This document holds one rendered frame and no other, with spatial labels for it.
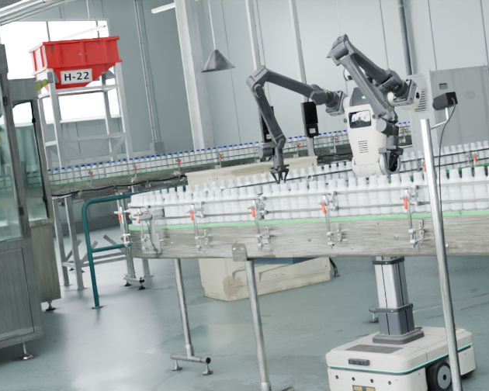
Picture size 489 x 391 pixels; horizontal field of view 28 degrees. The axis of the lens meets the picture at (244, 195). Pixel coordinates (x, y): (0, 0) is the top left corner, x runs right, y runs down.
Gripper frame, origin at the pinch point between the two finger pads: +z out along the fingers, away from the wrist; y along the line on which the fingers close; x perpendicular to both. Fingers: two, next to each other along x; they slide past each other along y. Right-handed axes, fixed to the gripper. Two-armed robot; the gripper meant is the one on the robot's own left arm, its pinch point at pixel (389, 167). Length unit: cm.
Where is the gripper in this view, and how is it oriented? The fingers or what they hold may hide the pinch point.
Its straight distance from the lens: 446.7
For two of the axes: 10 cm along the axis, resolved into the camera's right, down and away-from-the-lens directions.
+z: -1.2, 9.7, -1.9
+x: 7.2, 2.2, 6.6
